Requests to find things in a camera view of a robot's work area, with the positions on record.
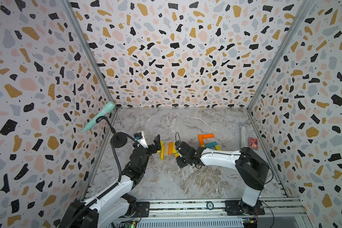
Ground teal block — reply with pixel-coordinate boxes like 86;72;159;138
205;142;218;148

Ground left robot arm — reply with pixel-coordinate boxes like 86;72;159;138
59;132;162;228

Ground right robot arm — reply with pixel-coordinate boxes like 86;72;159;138
175;141;271;216

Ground beige wooden block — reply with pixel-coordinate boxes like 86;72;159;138
164;142;169;156

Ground orange block small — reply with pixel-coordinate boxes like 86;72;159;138
168;142;174;154

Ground yellow block leaning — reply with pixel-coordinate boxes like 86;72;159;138
160;145;164;160

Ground black microphone stand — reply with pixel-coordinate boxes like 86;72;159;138
96;116;127;148

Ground mint green microphone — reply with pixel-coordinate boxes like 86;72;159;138
82;102;116;133

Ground glitter tube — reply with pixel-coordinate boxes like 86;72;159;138
240;123;249;148

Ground pink card box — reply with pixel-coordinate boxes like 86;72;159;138
249;137;259;150

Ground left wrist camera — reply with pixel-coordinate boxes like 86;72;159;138
134;131;148;149

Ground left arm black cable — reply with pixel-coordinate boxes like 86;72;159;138
65;131;140;228

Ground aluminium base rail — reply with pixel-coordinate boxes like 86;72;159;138
64;198;311;228

